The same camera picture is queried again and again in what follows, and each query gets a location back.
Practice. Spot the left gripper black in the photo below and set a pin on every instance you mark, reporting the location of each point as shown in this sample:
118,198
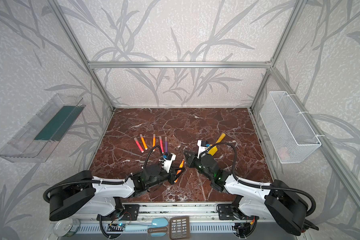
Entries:
172,175

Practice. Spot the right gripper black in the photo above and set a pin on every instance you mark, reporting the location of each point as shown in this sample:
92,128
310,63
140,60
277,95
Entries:
194,160

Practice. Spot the orange pen front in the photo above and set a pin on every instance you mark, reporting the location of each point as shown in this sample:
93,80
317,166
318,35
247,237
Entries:
179,171

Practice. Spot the red capped pen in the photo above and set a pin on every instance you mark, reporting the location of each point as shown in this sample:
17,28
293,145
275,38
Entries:
161,144

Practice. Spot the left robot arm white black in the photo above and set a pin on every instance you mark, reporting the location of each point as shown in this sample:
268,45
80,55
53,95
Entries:
84,193

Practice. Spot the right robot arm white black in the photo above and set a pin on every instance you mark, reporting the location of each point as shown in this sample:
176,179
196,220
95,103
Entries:
275,201

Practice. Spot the light blue brush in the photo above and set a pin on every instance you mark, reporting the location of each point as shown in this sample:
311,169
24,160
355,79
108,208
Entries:
157,228

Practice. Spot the brown slotted spatula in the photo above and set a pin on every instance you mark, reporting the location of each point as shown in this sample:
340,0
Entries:
180,228

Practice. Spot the green circuit board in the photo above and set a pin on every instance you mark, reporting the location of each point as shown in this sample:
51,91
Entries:
115,228

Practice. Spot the metal tin can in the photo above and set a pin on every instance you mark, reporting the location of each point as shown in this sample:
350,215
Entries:
67,227

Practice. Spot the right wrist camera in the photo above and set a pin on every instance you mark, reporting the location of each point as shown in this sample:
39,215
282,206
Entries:
203,145

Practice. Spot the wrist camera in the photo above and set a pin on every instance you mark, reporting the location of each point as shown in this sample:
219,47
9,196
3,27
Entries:
167,160
203,145

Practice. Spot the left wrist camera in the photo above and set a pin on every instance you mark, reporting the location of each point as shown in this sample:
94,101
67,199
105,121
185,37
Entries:
167,160

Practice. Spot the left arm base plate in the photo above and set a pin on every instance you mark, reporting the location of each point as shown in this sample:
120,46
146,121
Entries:
130,213

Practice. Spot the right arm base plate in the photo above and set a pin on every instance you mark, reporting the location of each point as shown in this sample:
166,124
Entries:
228,212

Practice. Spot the white wire mesh basket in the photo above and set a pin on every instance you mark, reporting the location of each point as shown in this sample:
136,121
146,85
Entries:
291,135

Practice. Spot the clear plastic wall tray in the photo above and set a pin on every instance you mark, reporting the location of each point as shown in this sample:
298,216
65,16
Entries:
35,142

